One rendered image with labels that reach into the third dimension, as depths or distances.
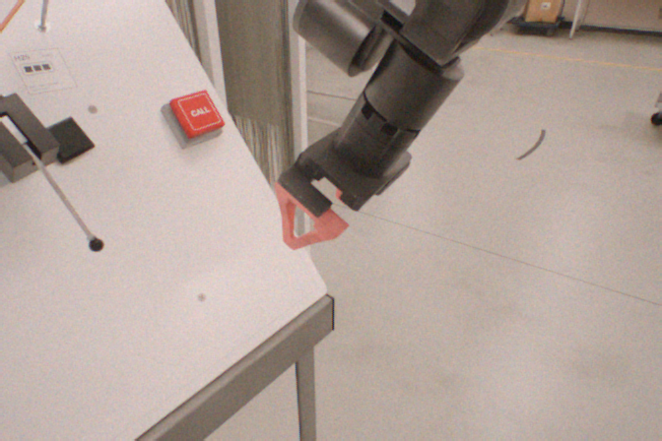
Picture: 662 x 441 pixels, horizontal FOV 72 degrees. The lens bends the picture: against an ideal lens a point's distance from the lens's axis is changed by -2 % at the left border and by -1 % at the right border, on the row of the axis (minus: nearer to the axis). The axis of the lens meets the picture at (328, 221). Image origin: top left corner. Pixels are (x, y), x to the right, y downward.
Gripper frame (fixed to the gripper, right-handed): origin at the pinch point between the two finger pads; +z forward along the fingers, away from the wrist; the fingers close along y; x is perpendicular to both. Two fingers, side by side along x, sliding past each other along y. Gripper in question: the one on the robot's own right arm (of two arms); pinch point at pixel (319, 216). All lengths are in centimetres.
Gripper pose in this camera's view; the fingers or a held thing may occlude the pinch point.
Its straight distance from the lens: 46.1
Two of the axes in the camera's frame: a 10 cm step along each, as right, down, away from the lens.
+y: -5.2, 4.6, -7.2
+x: 7.4, 6.6, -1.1
